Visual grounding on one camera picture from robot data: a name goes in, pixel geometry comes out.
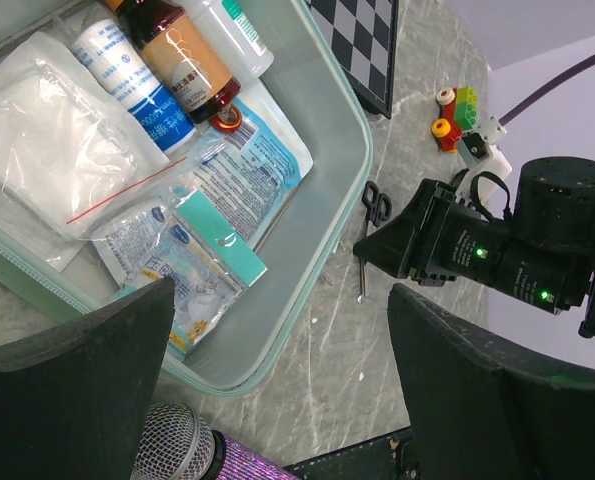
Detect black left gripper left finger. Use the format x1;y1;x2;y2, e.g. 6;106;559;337
0;279;174;479

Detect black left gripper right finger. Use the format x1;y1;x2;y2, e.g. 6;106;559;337
387;284;595;479

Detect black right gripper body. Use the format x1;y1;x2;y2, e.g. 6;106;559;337
353;179;591;315

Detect black binder clip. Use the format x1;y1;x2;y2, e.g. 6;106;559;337
357;181;392;304

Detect blue white mask packet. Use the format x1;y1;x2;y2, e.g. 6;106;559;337
189;97;313;248

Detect small zip bag swabs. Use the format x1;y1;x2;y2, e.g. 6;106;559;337
118;187;267;360

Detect white gauze pad packet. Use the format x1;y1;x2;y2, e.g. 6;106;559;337
0;32;168;271

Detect small red bottle cap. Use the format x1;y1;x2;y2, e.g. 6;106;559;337
209;104;243;134

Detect white medicine bottle green label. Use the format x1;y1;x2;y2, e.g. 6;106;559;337
177;0;274;85

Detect brown orange syrup bottle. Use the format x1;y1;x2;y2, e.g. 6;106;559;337
105;0;241;124

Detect blue white bandage roll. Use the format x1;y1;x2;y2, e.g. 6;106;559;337
72;19;195;154

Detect alcohol wipe sachets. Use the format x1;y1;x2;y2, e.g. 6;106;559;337
91;198;170;290

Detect mint green medicine case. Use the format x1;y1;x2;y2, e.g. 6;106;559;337
0;1;373;396

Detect purple glitter microphone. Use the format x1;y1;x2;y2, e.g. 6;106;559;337
132;402;295;480

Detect colourful toy block car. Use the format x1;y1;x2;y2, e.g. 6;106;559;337
431;86;478;153

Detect black white chessboard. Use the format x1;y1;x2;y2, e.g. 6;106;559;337
306;0;399;118

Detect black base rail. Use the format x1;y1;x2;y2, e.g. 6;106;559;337
284;427;422;480

